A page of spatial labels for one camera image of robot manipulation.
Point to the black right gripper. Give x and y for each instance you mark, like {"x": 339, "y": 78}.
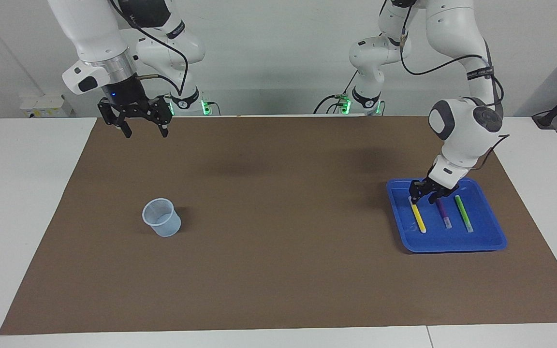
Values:
{"x": 128, "y": 94}

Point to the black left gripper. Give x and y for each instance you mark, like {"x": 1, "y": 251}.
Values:
{"x": 440, "y": 187}

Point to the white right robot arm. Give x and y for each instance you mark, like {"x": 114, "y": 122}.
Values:
{"x": 90, "y": 29}

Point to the brown table mat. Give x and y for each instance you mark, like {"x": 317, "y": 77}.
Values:
{"x": 278, "y": 217}

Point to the green pen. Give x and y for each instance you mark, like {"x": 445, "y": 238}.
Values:
{"x": 463, "y": 212}

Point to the yellow pen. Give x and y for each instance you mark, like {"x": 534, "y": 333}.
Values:
{"x": 419, "y": 220}

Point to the translucent plastic cup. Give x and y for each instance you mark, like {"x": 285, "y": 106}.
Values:
{"x": 165, "y": 226}

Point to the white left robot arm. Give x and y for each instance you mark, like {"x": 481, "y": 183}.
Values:
{"x": 467, "y": 130}

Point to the blue plastic tray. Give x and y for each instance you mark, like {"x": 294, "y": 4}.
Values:
{"x": 443, "y": 239}

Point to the purple pen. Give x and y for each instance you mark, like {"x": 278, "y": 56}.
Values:
{"x": 445, "y": 215}

